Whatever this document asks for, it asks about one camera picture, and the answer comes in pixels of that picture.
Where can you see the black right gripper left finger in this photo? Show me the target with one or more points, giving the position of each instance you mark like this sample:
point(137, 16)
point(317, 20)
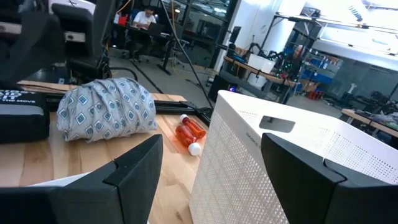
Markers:
point(136, 174)

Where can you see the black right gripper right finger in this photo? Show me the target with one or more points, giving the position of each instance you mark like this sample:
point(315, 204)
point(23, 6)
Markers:
point(298, 186)

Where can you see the red pill bottle white cap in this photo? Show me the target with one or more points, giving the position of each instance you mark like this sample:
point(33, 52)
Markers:
point(196, 128)
point(184, 135)

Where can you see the large white perforated basket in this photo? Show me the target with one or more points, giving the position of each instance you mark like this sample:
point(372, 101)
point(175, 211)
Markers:
point(236, 161)

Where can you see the grey diamond patterned cloth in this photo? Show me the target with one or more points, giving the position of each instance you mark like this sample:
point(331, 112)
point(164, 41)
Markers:
point(105, 109)

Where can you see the small white plastic bin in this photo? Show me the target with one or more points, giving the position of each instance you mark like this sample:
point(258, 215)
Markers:
point(62, 182)

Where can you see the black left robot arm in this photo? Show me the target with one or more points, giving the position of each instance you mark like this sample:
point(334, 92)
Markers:
point(77, 62)

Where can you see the background wooden workbench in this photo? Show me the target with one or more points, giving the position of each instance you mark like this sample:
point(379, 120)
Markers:
point(258, 72)

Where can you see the black office desk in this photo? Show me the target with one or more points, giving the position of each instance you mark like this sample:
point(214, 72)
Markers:
point(168, 56)

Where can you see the black first aid kit pouch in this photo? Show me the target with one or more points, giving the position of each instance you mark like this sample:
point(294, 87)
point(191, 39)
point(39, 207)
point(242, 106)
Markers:
point(21, 121)

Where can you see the black laptop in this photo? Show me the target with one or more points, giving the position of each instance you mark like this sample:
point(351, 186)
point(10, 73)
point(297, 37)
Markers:
point(155, 29)

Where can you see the red bag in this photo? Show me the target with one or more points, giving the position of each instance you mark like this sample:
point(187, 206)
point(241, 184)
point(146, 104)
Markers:
point(123, 20)

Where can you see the person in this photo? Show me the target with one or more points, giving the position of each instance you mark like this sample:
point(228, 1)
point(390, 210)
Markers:
point(144, 18)

